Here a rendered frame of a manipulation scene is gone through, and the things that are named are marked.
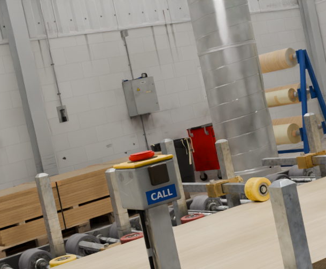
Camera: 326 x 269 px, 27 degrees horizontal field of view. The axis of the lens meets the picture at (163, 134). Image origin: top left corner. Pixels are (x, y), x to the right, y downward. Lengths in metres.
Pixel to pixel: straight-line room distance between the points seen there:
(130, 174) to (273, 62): 7.67
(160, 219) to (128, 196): 0.06
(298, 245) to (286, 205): 0.07
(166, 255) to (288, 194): 0.26
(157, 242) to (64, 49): 8.26
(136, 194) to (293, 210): 0.31
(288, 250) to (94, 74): 8.30
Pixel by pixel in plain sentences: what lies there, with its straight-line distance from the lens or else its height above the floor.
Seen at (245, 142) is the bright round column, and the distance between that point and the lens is 5.31.
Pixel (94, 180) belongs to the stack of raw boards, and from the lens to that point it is 7.71.
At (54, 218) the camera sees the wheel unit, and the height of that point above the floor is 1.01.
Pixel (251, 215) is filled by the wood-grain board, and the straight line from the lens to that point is 2.08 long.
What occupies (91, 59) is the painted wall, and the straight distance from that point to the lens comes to 9.41.
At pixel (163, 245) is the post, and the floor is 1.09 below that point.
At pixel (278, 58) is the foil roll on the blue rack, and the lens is 8.56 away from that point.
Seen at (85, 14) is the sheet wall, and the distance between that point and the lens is 9.55.
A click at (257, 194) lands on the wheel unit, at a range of 2.25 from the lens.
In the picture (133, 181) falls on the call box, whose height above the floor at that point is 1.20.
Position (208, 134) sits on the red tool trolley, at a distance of 9.54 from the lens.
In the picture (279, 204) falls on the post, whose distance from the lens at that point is 1.18.
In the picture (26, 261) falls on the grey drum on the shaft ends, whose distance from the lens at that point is 2.52.
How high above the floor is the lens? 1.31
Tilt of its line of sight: 3 degrees down
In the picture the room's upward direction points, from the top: 12 degrees counter-clockwise
